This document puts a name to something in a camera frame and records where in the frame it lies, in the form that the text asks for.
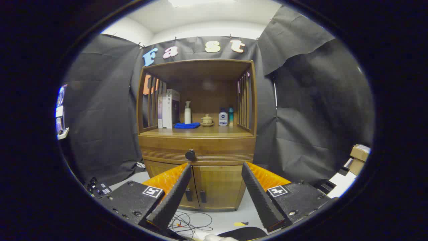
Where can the cardboard box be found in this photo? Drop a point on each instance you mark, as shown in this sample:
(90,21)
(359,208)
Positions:
(356,166)
(360,152)

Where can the brown wooden cabinet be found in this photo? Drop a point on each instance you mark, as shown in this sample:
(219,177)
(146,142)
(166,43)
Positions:
(200,68)

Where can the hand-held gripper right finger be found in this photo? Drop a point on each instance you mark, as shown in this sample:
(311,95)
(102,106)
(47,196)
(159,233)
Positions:
(262,201)

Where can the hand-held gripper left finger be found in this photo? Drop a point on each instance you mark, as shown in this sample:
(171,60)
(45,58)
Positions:
(172,201)

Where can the lavender thin book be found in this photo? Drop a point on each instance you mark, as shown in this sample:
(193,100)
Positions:
(160,113)

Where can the dark rounded object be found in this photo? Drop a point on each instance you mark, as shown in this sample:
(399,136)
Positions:
(244,234)

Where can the yellow tape strip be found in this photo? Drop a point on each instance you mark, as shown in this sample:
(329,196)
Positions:
(240,223)

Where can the black device with labels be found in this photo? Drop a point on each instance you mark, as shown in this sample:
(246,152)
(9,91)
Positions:
(102,190)

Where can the white pump bottle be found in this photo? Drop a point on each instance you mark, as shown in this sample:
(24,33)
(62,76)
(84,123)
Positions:
(187,115)

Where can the wooden countertop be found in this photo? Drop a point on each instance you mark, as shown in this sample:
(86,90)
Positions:
(217,131)

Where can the white lotion bottle blue cap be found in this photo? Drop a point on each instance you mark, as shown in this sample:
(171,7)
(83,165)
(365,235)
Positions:
(223,118)

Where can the blue folded cloth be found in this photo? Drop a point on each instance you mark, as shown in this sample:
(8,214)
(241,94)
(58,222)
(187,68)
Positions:
(186,125)

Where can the black round drawer knob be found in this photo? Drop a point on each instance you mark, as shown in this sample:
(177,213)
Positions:
(190,154)

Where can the wooden cabinet door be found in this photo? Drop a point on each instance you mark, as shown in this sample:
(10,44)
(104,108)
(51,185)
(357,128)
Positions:
(153,169)
(220,187)

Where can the white thick book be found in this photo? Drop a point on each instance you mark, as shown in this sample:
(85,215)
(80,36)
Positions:
(170,110)

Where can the ceiling light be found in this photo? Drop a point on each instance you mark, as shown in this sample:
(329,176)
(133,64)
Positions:
(200,2)

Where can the beige lidded tea cup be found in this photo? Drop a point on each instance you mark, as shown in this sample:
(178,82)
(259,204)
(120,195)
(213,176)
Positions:
(207,120)

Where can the teal slim bottle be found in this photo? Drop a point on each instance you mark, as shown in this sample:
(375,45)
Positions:
(231,117)

